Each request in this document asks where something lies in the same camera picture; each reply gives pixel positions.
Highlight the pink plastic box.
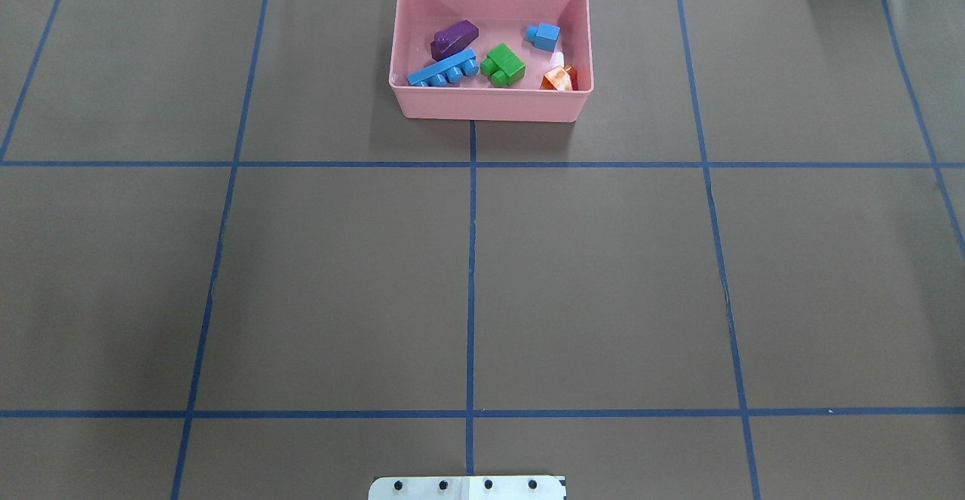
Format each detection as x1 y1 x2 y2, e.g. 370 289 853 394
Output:
388 0 594 123

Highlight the purple toy block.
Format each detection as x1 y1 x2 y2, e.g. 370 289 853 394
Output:
430 20 479 61

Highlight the green toy block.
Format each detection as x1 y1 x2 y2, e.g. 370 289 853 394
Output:
479 43 526 87

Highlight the long blue toy block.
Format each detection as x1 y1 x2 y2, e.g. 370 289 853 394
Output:
407 48 479 87

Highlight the orange toy block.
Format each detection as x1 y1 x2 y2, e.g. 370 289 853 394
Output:
541 65 579 92

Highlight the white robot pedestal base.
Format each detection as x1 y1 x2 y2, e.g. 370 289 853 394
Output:
368 475 568 499

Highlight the small blue toy block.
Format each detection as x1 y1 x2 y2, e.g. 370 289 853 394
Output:
525 23 561 52

